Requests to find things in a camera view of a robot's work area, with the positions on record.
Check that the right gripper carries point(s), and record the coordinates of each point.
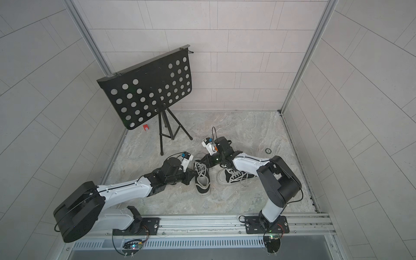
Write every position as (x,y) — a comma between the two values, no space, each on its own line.
(210,163)

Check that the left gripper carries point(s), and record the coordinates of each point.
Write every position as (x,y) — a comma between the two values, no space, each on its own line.
(189,177)

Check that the black canvas sneaker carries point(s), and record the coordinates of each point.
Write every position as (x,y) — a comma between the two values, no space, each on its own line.
(202,179)
(231,176)

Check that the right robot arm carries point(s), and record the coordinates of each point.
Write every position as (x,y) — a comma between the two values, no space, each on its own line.
(278,180)

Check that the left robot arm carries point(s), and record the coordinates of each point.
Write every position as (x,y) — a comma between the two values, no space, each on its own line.
(91,207)

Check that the left green circuit board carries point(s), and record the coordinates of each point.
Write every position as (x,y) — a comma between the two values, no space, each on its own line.
(135,244)

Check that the green circuit board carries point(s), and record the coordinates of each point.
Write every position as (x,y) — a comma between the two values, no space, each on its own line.
(135,244)
(272,244)

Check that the black perforated music stand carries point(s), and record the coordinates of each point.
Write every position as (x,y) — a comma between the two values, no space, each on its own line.
(149,89)

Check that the right green circuit board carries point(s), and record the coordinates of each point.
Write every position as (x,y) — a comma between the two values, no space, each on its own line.
(272,244)

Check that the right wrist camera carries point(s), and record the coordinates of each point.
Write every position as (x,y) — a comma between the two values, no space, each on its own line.
(210,146)

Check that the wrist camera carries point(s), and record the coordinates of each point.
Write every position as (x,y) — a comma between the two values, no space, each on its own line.
(210,146)
(186,159)

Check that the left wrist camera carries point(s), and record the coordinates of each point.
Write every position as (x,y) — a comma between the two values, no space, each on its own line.
(186,159)

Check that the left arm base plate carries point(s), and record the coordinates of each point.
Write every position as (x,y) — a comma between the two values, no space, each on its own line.
(147,226)

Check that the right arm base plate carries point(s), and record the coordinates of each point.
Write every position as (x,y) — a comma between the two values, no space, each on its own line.
(260,225)

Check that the aluminium rail frame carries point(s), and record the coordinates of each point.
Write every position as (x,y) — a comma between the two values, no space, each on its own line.
(229,224)

